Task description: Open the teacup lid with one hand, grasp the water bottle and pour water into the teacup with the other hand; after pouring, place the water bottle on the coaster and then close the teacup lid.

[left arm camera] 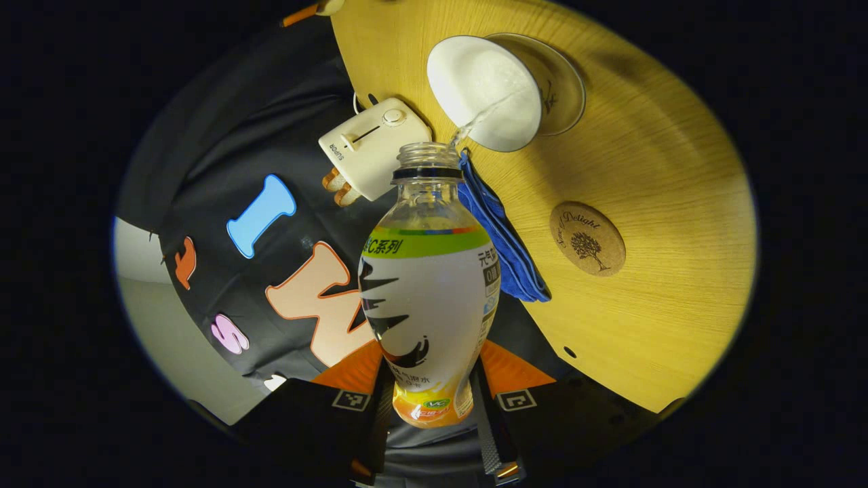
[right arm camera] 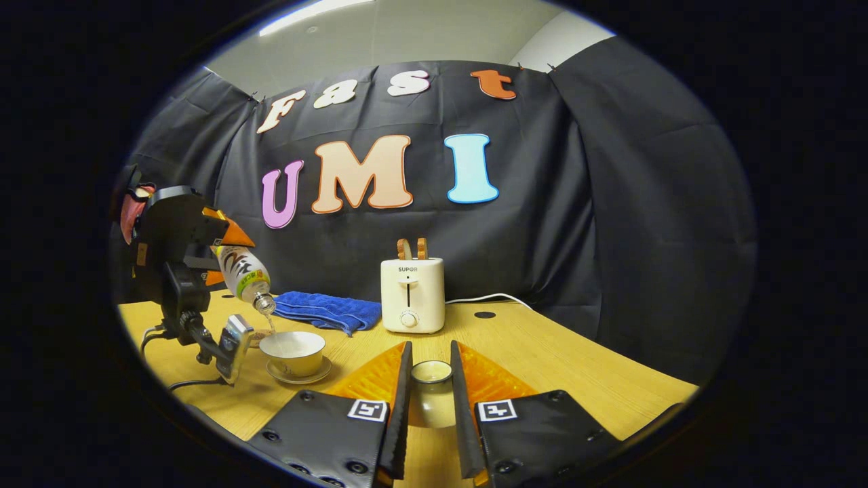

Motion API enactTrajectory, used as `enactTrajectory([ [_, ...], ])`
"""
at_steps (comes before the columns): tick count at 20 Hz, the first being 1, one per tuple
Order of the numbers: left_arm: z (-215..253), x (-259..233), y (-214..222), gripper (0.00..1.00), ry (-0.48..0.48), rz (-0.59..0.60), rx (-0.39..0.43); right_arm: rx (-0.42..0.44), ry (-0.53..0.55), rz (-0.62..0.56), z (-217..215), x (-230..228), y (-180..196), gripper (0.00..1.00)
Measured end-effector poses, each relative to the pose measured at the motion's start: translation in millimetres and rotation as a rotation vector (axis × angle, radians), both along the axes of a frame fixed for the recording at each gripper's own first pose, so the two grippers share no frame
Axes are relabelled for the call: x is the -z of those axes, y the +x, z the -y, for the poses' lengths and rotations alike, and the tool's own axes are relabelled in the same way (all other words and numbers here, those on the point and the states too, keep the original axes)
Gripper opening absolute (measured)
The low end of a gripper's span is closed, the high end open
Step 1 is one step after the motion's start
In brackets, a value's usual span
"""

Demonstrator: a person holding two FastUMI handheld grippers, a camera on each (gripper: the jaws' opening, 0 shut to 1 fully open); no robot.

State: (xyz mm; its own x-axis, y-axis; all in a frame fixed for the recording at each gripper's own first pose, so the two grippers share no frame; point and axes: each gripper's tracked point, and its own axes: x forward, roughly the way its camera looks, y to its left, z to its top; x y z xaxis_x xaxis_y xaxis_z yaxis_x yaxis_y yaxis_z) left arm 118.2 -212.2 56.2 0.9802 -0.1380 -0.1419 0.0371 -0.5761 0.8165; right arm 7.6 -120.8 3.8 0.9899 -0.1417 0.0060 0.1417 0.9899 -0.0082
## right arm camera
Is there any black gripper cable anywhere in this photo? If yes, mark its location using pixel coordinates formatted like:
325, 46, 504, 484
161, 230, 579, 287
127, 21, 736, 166
139, 324, 228, 394

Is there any white toaster cable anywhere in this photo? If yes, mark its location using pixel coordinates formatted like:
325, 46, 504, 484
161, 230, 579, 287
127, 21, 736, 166
444, 292, 538, 312

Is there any blue folded towel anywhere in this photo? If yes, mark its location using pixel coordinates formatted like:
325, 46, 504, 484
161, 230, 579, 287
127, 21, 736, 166
271, 291, 382, 338

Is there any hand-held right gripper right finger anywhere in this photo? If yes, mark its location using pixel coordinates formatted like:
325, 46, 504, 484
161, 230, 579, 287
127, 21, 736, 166
450, 339, 621, 488

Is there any clear water bottle white label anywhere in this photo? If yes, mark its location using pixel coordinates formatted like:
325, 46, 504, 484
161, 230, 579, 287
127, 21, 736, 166
216, 245, 277, 317

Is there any cream teacup lid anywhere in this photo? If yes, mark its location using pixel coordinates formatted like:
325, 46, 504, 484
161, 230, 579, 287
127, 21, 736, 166
407, 359, 456, 430

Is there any cream white toaster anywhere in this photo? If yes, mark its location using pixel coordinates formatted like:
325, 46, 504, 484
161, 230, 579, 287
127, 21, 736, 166
380, 257, 446, 334

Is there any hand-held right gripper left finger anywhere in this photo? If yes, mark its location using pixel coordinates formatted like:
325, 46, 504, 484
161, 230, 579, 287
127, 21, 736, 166
248, 340, 414, 488

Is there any black backdrop cloth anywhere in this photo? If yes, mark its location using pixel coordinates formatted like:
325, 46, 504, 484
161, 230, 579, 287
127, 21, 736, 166
112, 37, 757, 387

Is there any cream teacup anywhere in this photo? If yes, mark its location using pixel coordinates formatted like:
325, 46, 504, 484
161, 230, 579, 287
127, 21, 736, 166
259, 331, 326, 378

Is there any cream saucer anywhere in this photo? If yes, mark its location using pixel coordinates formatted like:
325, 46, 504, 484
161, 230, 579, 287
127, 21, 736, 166
266, 356, 333, 386

